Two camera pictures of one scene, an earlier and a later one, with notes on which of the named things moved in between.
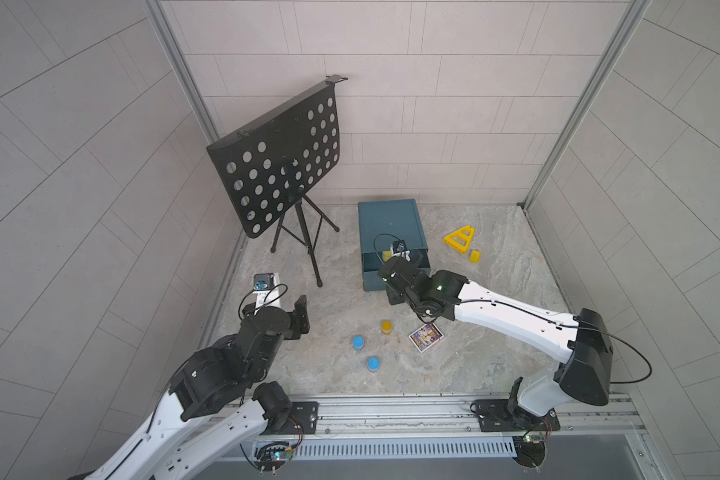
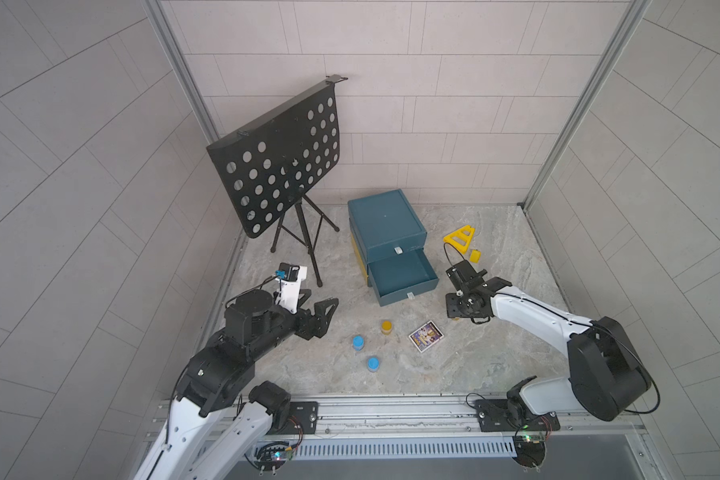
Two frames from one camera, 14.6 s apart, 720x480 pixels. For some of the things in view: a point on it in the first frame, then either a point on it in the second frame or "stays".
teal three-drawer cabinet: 381,222 stays
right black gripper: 391,296 -> 451,311
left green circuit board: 271,456 stays
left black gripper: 297,328 stays
